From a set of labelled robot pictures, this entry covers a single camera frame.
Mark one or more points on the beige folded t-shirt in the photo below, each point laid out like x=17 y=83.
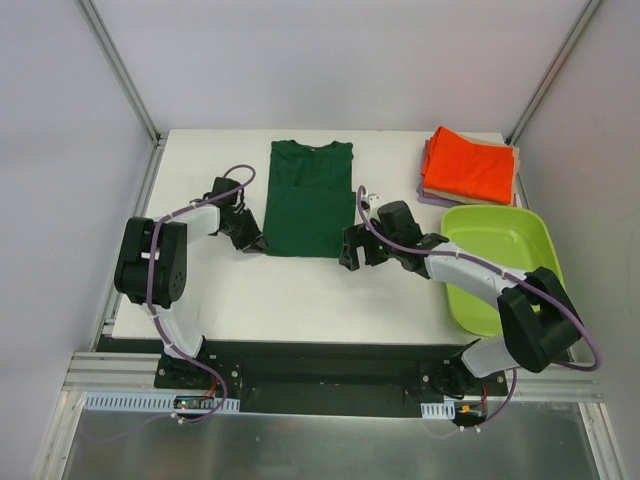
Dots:
x=461 y=200

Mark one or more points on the lime green plastic tray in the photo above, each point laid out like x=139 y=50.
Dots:
x=510 y=236

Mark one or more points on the dark green t-shirt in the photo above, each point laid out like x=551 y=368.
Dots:
x=310 y=200

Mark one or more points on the right white cable duct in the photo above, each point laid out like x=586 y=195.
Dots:
x=438 y=411

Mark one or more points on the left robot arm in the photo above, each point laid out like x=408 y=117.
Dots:
x=152 y=272

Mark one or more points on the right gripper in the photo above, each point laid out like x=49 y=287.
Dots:
x=360 y=242

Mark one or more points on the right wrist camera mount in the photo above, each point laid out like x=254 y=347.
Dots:
x=370 y=201

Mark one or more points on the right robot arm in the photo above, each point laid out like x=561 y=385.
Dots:
x=538 y=322

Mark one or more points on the left aluminium frame post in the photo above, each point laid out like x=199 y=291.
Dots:
x=113 y=58

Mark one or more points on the white cable duct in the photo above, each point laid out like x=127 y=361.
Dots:
x=438 y=411
x=159 y=403

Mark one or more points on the left white cable duct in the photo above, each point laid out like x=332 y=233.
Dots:
x=159 y=403

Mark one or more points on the purple folded t-shirt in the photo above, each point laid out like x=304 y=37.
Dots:
x=425 y=197

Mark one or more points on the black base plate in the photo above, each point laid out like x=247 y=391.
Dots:
x=351 y=401

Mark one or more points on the orange folded t-shirt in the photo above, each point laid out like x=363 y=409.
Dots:
x=466 y=166

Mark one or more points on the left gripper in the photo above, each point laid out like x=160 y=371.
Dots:
x=244 y=228

